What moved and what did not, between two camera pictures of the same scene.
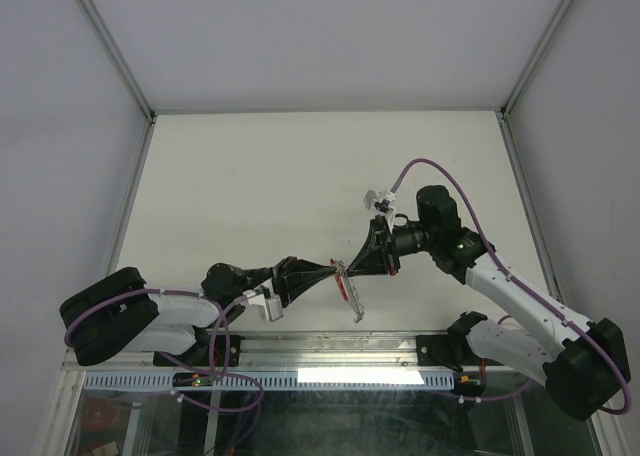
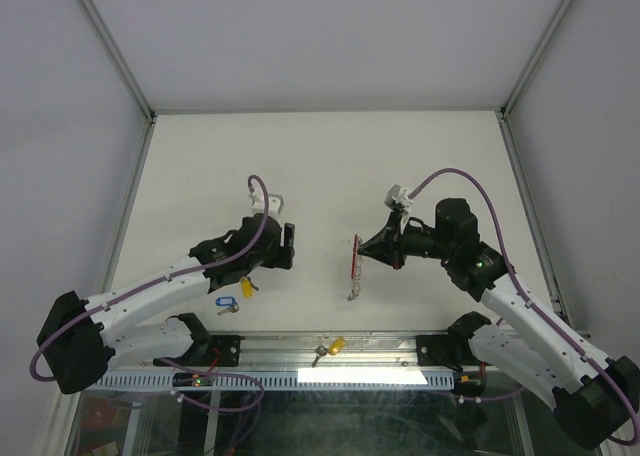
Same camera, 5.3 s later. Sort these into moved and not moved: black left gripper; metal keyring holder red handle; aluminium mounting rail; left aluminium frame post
Moved: metal keyring holder red handle; black left gripper
Not moved: left aluminium frame post; aluminium mounting rail
